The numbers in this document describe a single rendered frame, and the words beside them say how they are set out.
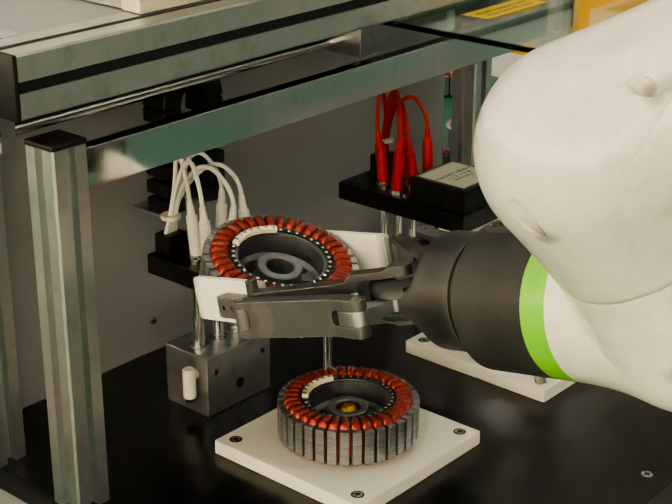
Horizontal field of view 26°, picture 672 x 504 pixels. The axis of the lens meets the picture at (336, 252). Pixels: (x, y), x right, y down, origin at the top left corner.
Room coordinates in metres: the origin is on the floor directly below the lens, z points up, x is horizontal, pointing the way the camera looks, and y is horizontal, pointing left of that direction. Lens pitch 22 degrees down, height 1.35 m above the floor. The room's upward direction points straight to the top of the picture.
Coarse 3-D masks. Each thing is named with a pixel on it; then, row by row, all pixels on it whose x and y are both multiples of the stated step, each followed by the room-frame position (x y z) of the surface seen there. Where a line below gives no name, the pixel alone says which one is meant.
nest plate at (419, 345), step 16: (416, 336) 1.20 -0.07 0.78; (416, 352) 1.18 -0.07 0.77; (432, 352) 1.17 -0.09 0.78; (448, 352) 1.17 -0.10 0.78; (464, 352) 1.17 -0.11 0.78; (464, 368) 1.15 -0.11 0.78; (480, 368) 1.14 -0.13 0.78; (496, 384) 1.13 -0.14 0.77; (512, 384) 1.12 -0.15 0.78; (528, 384) 1.11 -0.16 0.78; (544, 384) 1.11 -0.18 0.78; (560, 384) 1.11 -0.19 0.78; (544, 400) 1.10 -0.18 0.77
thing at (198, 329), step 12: (156, 252) 1.12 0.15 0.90; (156, 264) 1.11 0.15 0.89; (168, 264) 1.10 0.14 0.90; (180, 264) 1.09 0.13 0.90; (192, 264) 1.09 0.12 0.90; (168, 276) 1.10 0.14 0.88; (180, 276) 1.09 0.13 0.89; (192, 276) 1.08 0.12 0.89; (192, 288) 1.08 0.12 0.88; (192, 300) 1.09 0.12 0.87; (192, 312) 1.09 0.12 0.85; (192, 324) 1.09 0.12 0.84; (216, 324) 1.11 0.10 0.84; (204, 336) 1.10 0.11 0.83; (216, 336) 1.11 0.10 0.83
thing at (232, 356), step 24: (192, 336) 1.11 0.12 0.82; (168, 360) 1.10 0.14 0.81; (192, 360) 1.08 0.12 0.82; (216, 360) 1.08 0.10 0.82; (240, 360) 1.10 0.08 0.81; (264, 360) 1.12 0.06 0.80; (168, 384) 1.10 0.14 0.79; (216, 384) 1.08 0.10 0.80; (240, 384) 1.10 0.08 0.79; (264, 384) 1.12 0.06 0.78; (192, 408) 1.08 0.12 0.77; (216, 408) 1.08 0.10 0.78
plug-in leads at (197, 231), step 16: (176, 160) 1.11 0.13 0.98; (208, 160) 1.12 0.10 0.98; (176, 176) 1.11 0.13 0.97; (192, 176) 1.12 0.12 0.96; (176, 192) 1.11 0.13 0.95; (224, 192) 1.13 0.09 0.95; (240, 192) 1.11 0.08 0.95; (176, 208) 1.12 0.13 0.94; (192, 208) 1.10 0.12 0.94; (224, 208) 1.12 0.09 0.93; (240, 208) 1.11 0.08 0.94; (176, 224) 1.12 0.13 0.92; (192, 224) 1.10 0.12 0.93; (208, 224) 1.08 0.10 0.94; (160, 240) 1.11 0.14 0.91; (176, 240) 1.11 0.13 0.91; (192, 240) 1.10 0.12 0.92; (192, 256) 1.10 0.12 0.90
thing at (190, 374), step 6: (186, 372) 1.07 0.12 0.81; (192, 372) 1.07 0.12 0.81; (186, 378) 1.07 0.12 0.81; (192, 378) 1.07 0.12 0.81; (186, 384) 1.07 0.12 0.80; (192, 384) 1.07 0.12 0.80; (186, 390) 1.07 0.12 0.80; (192, 390) 1.07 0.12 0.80; (186, 396) 1.07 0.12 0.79; (192, 396) 1.07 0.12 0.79; (186, 402) 1.07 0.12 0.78; (192, 402) 1.07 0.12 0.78
